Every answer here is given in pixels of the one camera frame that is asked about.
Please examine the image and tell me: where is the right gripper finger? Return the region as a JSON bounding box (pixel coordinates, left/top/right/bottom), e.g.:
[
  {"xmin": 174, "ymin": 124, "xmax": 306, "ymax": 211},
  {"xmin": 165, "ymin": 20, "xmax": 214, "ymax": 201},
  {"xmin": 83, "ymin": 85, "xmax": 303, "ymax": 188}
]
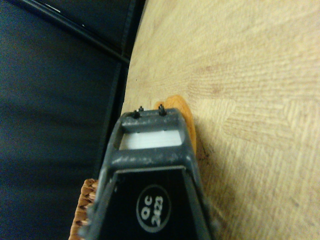
[{"xmin": 92, "ymin": 105, "xmax": 216, "ymax": 240}]

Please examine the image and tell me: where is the orange plush toy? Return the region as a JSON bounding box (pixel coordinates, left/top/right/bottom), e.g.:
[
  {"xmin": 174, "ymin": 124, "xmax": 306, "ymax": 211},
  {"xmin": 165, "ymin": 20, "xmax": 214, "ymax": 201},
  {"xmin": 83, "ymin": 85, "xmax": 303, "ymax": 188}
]
[{"xmin": 153, "ymin": 94, "xmax": 198, "ymax": 161}]

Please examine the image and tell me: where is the brown wicker basket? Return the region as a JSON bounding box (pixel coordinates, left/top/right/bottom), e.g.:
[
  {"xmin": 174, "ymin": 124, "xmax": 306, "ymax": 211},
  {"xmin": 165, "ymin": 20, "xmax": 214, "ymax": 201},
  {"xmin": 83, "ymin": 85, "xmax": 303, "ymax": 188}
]
[{"xmin": 68, "ymin": 177, "xmax": 101, "ymax": 240}]

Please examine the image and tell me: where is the curtain stand pole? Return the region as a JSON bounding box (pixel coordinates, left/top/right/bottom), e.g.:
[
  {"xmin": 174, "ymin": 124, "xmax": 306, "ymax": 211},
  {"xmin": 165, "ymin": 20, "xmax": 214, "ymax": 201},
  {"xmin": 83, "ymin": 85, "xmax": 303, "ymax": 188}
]
[{"xmin": 19, "ymin": 0, "xmax": 130, "ymax": 63}]

